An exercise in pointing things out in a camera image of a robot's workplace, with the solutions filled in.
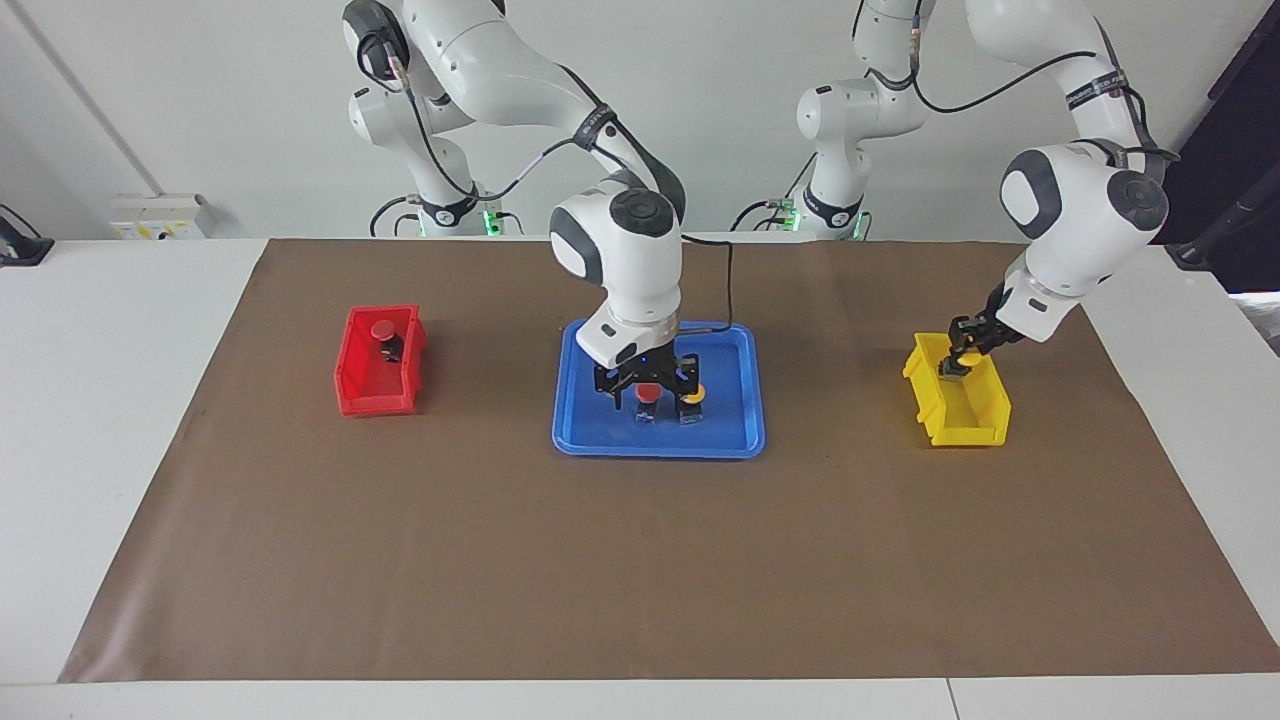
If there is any blue plastic tray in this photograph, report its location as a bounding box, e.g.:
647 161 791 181
552 319 767 459

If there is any yellow plastic bin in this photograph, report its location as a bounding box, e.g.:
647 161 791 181
903 332 1012 447

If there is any brown table mat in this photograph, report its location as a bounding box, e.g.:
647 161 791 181
58 237 1280 684

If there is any red plastic bin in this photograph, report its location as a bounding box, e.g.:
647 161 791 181
333 305 429 417

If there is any black tripod leg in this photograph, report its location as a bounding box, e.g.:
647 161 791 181
1164 165 1280 273

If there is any black stand base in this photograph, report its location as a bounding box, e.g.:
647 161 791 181
0 204 56 268

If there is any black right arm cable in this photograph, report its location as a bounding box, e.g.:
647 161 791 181
360 30 737 334

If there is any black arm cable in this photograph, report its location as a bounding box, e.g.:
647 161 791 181
852 0 1181 166
360 30 737 334

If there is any black base cable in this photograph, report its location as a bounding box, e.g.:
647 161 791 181
369 195 423 239
729 163 816 233

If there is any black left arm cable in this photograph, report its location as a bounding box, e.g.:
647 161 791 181
852 0 1181 166

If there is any black wall panel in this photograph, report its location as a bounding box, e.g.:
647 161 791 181
1150 0 1280 293

